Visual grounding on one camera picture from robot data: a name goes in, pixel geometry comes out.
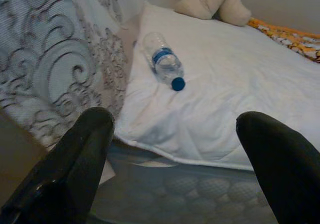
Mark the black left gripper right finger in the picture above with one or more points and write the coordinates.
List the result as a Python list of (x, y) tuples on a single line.
[(285, 174)]

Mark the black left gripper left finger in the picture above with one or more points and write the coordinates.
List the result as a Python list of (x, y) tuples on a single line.
[(62, 164)]

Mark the yellow cartoon print quilt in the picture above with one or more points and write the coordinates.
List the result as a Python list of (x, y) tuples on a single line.
[(287, 37)]

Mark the clear water bottle blue cap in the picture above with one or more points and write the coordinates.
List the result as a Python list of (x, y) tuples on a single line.
[(163, 59)]

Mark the white quilted mattress pad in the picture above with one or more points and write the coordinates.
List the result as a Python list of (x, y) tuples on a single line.
[(225, 84)]

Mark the grey swirl patterned blanket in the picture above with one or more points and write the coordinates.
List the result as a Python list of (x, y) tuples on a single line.
[(45, 46)]

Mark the beige plush toy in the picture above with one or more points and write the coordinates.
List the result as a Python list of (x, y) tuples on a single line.
[(200, 4)]

